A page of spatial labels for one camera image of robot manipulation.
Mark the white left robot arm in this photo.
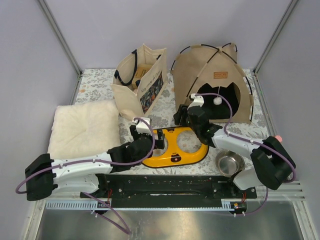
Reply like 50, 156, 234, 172
25, 125, 165, 201

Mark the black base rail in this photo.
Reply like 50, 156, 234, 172
91, 174, 257, 202

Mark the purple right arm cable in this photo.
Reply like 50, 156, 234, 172
189, 92, 298, 217

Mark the yellow double bowl stand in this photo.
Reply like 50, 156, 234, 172
142, 127, 209, 169

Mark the cream canvas tote bag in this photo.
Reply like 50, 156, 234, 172
111, 44, 168, 120

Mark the pink capped bottle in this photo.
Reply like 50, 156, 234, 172
274, 135, 283, 143

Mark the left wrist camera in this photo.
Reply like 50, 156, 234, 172
132, 117, 152, 135

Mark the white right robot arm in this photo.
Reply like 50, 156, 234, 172
173, 105, 296, 198

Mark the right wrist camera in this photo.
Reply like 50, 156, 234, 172
188, 93, 205, 109

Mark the black tent pole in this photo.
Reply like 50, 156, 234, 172
171, 43, 238, 101
213, 42, 254, 124

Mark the white slotted cable duct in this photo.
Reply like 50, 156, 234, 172
45, 196, 247, 211

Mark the beige pet tent fabric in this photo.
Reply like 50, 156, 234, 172
170, 42, 254, 124

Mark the brown cardboard box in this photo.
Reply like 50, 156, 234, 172
132, 64, 152, 89

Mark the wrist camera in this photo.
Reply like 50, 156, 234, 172
132, 117, 152, 135
188, 93, 205, 109

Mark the white pompom toy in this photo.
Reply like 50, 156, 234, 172
213, 86, 223, 106

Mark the stainless steel pet bowl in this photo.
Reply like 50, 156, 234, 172
215, 150, 245, 177

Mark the white fluffy cushion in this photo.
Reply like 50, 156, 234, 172
47, 100, 121, 159

